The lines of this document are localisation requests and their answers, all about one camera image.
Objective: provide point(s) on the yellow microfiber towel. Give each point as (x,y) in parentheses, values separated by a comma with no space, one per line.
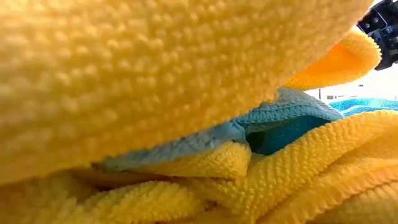
(124,77)
(311,171)

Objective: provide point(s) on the light blue microfiber towel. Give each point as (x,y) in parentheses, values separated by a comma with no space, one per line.
(367,104)
(280,109)

